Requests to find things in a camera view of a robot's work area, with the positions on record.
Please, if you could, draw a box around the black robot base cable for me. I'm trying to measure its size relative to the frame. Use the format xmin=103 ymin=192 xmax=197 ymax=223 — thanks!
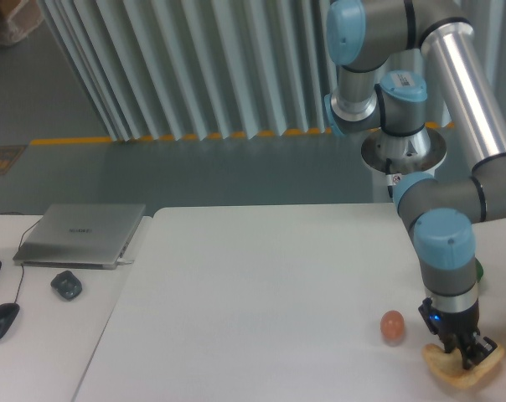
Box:
xmin=385 ymin=157 xmax=399 ymax=204

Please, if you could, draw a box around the black mouse cable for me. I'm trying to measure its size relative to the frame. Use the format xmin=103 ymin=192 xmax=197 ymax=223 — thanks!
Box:
xmin=0 ymin=211 xmax=44 ymax=306

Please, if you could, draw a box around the brown egg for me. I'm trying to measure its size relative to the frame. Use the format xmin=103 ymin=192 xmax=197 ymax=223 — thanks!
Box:
xmin=380 ymin=310 xmax=405 ymax=341

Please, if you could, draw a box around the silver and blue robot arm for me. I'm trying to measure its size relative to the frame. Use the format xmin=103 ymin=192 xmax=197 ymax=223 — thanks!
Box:
xmin=325 ymin=1 xmax=506 ymax=370

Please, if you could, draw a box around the grey folding screen partition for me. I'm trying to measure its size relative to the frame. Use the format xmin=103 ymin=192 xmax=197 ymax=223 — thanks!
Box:
xmin=37 ymin=0 xmax=506 ymax=142

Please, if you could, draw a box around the dark grey earbuds case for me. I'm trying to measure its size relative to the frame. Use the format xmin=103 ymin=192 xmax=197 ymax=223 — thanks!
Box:
xmin=50 ymin=271 xmax=83 ymax=301

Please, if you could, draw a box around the plastic wrapped cardboard box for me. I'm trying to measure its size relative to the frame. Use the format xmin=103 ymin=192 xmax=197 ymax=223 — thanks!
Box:
xmin=0 ymin=0 xmax=44 ymax=48

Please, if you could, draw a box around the triangular toasted bread slice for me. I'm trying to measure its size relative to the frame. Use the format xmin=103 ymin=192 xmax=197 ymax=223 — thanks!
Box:
xmin=421 ymin=343 xmax=505 ymax=389

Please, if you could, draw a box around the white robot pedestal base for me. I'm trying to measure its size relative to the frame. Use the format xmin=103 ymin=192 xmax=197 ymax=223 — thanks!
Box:
xmin=361 ymin=127 xmax=447 ymax=203

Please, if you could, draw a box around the black computer mouse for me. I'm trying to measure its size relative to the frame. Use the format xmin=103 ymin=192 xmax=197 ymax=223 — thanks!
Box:
xmin=0 ymin=302 xmax=20 ymax=340

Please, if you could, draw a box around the silver closed laptop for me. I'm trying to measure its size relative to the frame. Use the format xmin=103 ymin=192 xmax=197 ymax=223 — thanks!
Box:
xmin=13 ymin=204 xmax=146 ymax=270

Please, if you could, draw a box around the green bell pepper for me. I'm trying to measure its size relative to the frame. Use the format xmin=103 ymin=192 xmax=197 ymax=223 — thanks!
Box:
xmin=475 ymin=259 xmax=484 ymax=282

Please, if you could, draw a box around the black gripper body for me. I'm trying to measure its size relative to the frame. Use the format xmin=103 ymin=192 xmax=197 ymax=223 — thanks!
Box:
xmin=418 ymin=297 xmax=480 ymax=340

